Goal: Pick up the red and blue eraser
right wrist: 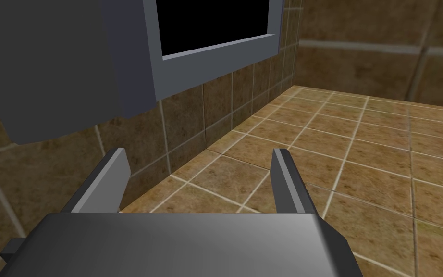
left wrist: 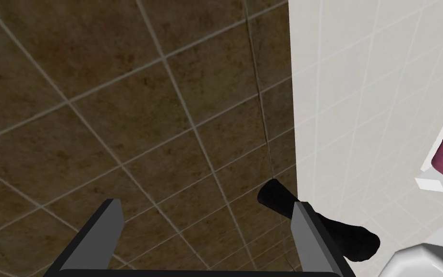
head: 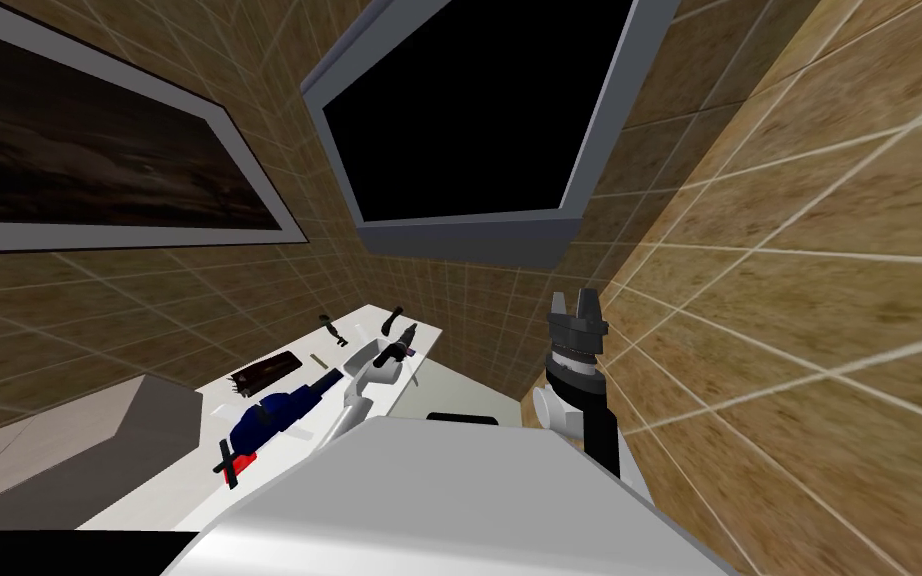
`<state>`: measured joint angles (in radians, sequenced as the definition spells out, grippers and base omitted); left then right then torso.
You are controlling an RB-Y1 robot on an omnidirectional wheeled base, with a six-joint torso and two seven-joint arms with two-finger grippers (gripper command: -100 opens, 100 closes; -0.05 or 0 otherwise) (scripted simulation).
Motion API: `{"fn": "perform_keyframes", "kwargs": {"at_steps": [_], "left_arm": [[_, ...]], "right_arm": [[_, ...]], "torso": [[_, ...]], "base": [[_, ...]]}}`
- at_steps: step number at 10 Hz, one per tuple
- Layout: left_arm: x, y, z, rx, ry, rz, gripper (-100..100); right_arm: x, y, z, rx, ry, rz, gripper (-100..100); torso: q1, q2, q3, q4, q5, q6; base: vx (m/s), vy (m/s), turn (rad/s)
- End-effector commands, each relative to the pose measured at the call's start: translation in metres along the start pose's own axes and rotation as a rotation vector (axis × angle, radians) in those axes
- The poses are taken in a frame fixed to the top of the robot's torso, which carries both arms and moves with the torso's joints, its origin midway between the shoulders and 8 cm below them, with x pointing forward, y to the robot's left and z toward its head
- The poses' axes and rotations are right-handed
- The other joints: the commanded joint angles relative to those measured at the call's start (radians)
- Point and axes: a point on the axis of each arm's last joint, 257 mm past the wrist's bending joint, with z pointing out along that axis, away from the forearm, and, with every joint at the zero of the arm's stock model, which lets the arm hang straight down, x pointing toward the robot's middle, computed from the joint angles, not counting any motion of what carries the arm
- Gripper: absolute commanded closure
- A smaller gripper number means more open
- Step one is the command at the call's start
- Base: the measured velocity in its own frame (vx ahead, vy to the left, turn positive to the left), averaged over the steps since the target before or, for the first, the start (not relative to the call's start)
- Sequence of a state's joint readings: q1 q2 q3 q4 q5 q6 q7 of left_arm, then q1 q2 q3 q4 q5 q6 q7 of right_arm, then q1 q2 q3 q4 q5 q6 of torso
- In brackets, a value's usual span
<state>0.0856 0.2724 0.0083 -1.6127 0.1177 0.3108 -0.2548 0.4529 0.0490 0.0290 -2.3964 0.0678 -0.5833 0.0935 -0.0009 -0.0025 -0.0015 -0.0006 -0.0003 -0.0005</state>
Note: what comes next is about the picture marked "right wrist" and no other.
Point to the grey window with black pane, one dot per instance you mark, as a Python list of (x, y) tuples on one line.
[(214, 42)]

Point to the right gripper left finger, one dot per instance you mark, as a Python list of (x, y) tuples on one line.
[(104, 184)]

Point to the grey wall cabinet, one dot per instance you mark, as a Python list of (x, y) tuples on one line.
[(56, 65)]

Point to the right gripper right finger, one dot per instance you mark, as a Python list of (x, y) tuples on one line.
[(288, 184)]

